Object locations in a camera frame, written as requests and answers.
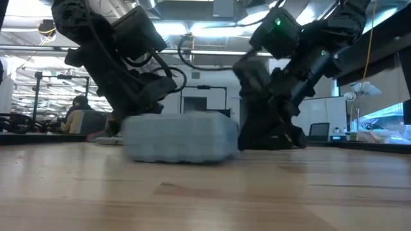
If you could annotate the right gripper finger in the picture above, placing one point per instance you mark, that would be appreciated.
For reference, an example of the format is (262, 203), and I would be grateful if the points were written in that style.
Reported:
(293, 136)
(257, 128)

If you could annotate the square wall vent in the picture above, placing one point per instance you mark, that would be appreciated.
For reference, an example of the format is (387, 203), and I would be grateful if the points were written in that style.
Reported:
(195, 75)

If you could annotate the black background robot arm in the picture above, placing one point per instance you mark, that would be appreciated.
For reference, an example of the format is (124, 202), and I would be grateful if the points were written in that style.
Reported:
(16, 123)

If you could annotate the long ceiling light strip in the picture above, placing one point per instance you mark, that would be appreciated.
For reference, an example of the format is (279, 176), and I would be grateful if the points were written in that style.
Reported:
(218, 52)

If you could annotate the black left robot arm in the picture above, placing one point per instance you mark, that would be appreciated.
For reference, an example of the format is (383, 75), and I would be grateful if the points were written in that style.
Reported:
(74, 19)

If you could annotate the black gantry stand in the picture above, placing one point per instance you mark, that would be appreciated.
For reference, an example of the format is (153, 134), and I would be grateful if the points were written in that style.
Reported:
(36, 96)
(204, 87)

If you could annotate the black table rig frame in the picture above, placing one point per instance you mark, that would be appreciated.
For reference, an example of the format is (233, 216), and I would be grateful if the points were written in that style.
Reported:
(32, 138)

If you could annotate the grey plastic tool case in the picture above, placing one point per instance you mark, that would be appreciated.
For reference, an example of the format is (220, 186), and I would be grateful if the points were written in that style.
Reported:
(180, 138)

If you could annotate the white floor lamp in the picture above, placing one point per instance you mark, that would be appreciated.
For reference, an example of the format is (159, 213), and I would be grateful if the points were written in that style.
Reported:
(364, 88)

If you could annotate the grey utility knife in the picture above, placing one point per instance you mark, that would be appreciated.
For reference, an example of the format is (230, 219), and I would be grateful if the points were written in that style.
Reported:
(109, 141)

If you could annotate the black office chair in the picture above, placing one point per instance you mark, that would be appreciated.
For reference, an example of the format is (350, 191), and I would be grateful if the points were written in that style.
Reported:
(319, 131)

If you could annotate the white whiteboard panel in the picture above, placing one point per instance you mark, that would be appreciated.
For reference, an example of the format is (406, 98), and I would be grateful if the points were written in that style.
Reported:
(321, 112)

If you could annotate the small display device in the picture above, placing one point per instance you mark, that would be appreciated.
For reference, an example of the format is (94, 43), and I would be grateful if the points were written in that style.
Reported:
(337, 138)

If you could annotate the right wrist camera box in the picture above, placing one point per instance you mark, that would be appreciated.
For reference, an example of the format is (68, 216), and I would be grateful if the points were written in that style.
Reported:
(276, 32)

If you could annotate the white desk clutter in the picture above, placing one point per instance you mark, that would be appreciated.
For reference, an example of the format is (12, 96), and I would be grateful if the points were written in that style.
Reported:
(385, 134)

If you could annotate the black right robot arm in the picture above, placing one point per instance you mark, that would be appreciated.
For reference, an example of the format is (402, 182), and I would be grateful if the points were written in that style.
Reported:
(350, 19)

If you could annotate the grey office chair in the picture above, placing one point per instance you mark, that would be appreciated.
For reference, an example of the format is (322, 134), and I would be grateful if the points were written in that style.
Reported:
(93, 122)

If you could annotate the black glove grey red cuff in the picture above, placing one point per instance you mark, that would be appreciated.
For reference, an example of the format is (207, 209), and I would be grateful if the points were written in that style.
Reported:
(96, 135)

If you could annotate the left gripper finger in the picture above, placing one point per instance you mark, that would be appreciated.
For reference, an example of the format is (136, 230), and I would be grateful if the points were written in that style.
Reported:
(151, 108)
(112, 127)

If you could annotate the person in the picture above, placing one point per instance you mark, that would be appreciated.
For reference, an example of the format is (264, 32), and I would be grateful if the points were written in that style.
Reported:
(72, 120)

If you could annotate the grey ceiling box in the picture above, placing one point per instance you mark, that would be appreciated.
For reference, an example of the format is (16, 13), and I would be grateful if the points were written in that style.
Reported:
(223, 8)

